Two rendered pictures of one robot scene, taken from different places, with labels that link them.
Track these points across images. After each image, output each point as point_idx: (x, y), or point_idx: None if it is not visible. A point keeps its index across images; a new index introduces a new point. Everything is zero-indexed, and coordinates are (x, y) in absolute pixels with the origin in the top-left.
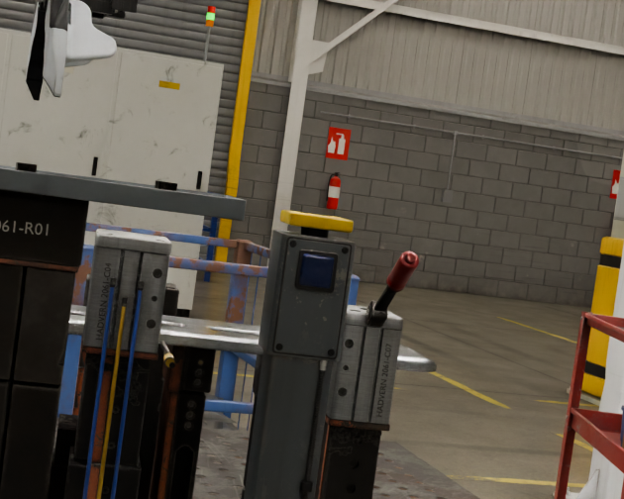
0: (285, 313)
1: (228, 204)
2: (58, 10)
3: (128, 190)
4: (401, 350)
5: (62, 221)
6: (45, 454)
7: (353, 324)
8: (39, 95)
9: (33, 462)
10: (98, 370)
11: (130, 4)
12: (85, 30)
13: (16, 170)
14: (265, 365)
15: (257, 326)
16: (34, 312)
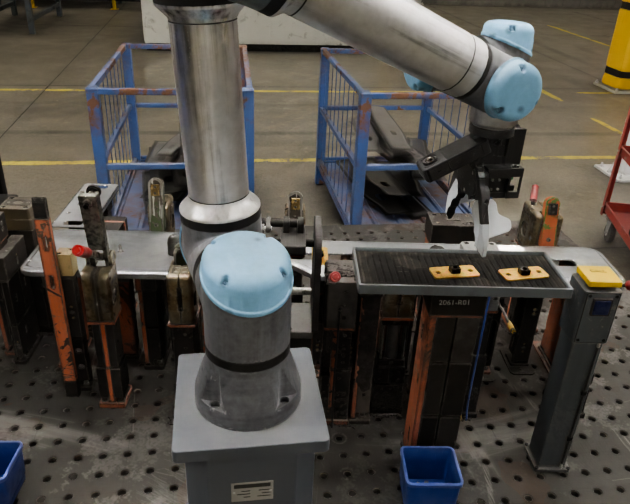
0: (582, 326)
1: (564, 292)
2: (484, 214)
3: (514, 290)
4: (602, 265)
5: (476, 298)
6: (463, 389)
7: None
8: (451, 217)
9: (458, 392)
10: None
11: (515, 194)
12: (495, 217)
13: (459, 287)
14: (565, 339)
15: (522, 247)
16: (460, 335)
